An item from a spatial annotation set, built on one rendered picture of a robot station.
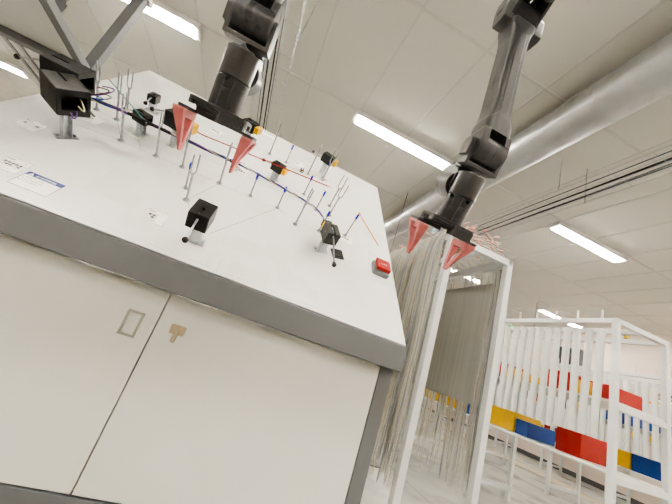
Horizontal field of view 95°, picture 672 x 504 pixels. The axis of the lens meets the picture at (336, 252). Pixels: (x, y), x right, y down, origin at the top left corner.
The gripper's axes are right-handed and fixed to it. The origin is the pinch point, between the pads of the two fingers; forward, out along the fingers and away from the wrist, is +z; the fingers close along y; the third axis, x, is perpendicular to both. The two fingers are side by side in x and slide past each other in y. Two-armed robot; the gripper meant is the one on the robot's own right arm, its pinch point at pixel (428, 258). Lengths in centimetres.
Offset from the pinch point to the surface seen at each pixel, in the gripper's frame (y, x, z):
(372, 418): -8.0, -0.2, 43.3
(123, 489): 40, 13, 64
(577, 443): -252, -110, 96
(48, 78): 92, -22, 0
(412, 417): -39, -26, 58
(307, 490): 3, 9, 59
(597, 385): -225, -105, 44
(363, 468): -9, 5, 53
